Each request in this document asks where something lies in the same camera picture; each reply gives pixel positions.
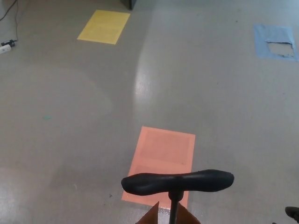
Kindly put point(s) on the torn blue paper sheet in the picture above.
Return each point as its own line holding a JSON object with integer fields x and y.
{"x": 274, "y": 33}

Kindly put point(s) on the orange paper sheet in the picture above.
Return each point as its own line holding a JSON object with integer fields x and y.
{"x": 163, "y": 149}

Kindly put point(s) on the white power strip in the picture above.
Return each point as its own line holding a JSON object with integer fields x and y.
{"x": 4, "y": 49}

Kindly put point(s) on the brown cardboard box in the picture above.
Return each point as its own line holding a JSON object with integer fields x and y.
{"x": 149, "y": 215}

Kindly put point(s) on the dark cabinet base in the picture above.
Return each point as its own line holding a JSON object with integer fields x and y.
{"x": 129, "y": 3}

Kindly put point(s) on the yellow paper sheet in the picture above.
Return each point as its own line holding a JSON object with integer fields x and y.
{"x": 104, "y": 26}

